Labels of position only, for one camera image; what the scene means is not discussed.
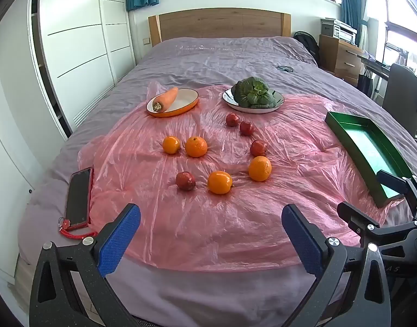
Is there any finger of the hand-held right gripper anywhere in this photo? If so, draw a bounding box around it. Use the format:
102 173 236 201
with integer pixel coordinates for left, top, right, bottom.
377 169 417 212
337 202 417 246

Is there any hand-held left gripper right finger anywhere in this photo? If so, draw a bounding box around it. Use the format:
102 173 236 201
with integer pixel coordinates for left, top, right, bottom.
281 204 391 327

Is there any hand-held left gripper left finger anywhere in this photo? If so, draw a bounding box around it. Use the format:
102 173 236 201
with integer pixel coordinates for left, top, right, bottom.
29 203 141 327

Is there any green tray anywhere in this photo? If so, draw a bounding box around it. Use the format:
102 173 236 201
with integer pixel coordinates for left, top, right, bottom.
325 111 413 208

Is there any smooth orange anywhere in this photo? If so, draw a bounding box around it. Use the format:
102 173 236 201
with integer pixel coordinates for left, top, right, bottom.
207 171 234 195

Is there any bumpy orange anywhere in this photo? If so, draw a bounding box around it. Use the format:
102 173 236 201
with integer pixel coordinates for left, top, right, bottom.
185 136 208 158

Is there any phone in red case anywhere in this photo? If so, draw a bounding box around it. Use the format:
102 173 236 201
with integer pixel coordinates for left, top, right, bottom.
64 167 94 230

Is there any pink plastic sheet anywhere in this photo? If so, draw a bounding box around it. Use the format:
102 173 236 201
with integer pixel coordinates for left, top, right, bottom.
77 82 413 273

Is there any grey chair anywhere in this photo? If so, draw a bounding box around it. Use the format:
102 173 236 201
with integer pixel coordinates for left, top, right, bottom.
382 63 417 137

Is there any black paper bag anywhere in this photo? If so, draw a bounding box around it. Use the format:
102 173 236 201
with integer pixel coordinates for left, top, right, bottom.
358 70 375 99

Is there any small orange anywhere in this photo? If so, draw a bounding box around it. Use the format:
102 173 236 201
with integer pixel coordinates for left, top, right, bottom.
162 136 181 155

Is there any desk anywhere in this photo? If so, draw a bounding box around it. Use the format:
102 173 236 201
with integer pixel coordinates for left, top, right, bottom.
360 53 391 75

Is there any wooden dresser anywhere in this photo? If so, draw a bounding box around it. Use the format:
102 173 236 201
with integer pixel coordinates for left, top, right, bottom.
318 34 366 87

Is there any carrot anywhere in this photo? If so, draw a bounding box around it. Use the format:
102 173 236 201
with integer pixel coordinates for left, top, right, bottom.
152 87 179 113

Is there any orange oval dish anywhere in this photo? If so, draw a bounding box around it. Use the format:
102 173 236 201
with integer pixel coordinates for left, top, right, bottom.
146 89 200 118

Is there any bok choy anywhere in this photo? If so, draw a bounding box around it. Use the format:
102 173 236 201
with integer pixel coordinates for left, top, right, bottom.
231 77 278 110

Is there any white enamel plate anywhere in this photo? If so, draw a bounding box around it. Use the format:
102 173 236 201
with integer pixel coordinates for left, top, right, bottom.
222 87 285 114

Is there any black backpack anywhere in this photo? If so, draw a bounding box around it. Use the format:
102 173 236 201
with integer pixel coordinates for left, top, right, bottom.
293 31 321 68

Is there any grey printer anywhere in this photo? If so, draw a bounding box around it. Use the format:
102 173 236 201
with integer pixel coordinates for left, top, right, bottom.
320 18 358 44

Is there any window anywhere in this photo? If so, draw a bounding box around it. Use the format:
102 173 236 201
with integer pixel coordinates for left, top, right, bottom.
365 0 417 65

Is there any white wardrobe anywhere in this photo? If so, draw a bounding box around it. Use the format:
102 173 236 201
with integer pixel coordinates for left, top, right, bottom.
28 0 137 138

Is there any wooden headboard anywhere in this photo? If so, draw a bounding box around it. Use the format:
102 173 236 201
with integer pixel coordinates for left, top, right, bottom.
148 8 292 47

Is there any red phone strap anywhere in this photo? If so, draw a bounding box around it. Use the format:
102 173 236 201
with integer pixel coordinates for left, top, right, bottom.
58 218 98 238

